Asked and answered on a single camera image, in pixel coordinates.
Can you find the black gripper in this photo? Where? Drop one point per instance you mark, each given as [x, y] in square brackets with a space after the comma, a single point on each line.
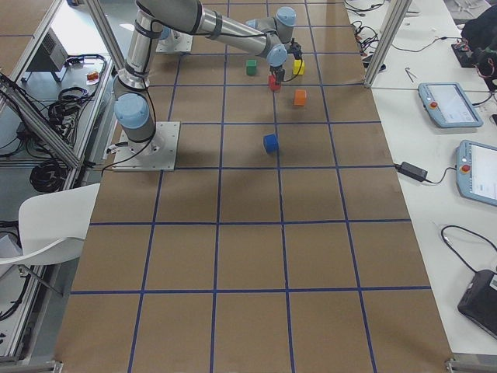
[277, 71]

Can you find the red wooden block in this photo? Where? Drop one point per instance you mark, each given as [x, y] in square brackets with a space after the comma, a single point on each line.
[273, 84]

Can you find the yellow wooden block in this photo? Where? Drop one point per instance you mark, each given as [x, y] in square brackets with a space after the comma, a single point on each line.
[299, 67]

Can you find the green wooden block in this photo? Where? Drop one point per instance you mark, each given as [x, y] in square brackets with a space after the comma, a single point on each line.
[251, 67]

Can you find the orange wooden block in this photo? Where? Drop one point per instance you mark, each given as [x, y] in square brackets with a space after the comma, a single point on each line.
[300, 97]

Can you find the blue wooden block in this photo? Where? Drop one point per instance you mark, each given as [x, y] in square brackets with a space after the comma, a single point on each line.
[270, 143]

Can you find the allen key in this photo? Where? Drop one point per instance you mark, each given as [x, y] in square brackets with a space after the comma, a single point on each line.
[409, 74]

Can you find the black power adapter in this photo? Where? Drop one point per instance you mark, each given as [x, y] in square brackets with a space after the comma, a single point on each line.
[411, 171]

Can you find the far blue teach pendant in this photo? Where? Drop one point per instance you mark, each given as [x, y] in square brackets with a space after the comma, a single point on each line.
[448, 106]

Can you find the blue teach pendant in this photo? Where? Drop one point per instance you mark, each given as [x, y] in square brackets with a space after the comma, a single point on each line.
[448, 106]
[476, 171]

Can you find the red snack packet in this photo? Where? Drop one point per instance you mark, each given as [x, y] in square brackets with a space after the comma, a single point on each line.
[92, 78]

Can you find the near blue teach pendant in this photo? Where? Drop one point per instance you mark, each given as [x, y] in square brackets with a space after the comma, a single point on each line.
[476, 171]

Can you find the white chair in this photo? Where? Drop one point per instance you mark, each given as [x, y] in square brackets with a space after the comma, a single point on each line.
[53, 226]

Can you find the black laptop device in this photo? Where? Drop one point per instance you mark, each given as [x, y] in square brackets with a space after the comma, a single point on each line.
[478, 302]

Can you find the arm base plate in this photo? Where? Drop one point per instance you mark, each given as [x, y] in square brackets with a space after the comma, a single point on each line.
[174, 42]
[159, 154]

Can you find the aluminium frame post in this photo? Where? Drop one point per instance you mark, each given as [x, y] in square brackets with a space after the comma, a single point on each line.
[395, 14]

